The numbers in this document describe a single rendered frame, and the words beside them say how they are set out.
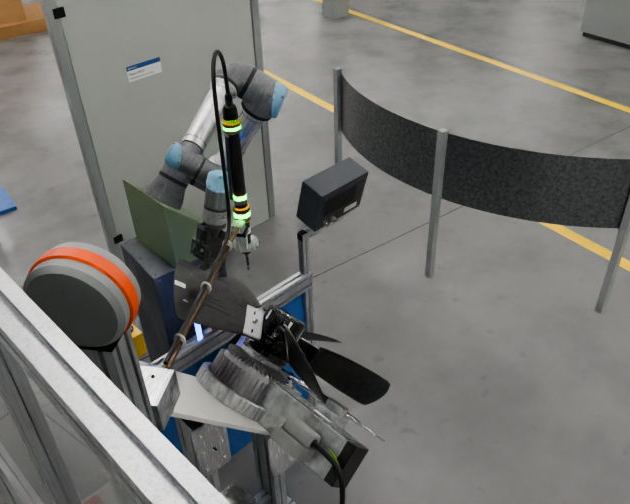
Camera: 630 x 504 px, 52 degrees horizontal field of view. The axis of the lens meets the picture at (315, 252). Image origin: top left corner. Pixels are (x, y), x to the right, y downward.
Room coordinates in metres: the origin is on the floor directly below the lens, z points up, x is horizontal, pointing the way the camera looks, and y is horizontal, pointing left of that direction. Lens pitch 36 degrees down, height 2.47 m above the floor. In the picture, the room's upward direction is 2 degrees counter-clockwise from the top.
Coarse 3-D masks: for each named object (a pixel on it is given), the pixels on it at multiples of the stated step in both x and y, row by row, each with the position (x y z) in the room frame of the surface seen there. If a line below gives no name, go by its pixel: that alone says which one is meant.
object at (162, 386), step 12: (144, 372) 0.85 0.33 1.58; (156, 372) 0.85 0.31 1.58; (168, 372) 0.85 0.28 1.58; (156, 384) 0.82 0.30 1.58; (168, 384) 0.82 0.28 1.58; (156, 396) 0.79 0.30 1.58; (168, 396) 0.81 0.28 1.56; (156, 408) 0.77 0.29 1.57; (168, 408) 0.80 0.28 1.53; (156, 420) 0.77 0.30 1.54; (168, 420) 0.79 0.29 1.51
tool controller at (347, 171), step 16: (352, 160) 2.25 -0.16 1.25; (320, 176) 2.14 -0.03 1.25; (336, 176) 2.15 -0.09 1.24; (352, 176) 2.16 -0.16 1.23; (304, 192) 2.09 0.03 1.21; (320, 192) 2.05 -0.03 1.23; (336, 192) 2.08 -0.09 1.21; (352, 192) 2.15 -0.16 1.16; (304, 208) 2.10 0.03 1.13; (320, 208) 2.04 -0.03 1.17; (336, 208) 2.11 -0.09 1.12; (352, 208) 2.19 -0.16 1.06; (320, 224) 2.06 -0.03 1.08
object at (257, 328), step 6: (246, 312) 1.35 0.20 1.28; (252, 312) 1.36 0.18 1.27; (258, 312) 1.37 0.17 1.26; (246, 318) 1.33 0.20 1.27; (252, 318) 1.34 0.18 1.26; (258, 318) 1.35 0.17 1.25; (246, 324) 1.32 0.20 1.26; (252, 324) 1.33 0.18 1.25; (258, 324) 1.34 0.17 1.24; (246, 330) 1.30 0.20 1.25; (258, 330) 1.32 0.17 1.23; (252, 336) 1.29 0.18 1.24; (258, 336) 1.30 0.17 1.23
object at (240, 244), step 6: (234, 222) 1.39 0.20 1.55; (240, 228) 1.37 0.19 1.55; (246, 228) 1.39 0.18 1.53; (240, 234) 1.37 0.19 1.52; (246, 234) 1.38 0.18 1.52; (234, 240) 1.43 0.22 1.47; (240, 240) 1.39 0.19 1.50; (246, 240) 1.39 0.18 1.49; (252, 240) 1.43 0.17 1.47; (234, 246) 1.40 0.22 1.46; (240, 246) 1.39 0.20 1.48; (246, 246) 1.38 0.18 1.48; (252, 246) 1.40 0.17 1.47
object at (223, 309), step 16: (176, 272) 1.35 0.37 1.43; (192, 272) 1.38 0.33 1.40; (176, 288) 1.29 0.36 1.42; (192, 288) 1.32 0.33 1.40; (224, 288) 1.38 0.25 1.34; (176, 304) 1.23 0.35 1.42; (192, 304) 1.27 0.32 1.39; (208, 304) 1.30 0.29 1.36; (224, 304) 1.32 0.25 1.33; (240, 304) 1.35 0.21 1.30; (208, 320) 1.25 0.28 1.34; (224, 320) 1.28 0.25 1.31; (240, 320) 1.31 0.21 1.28
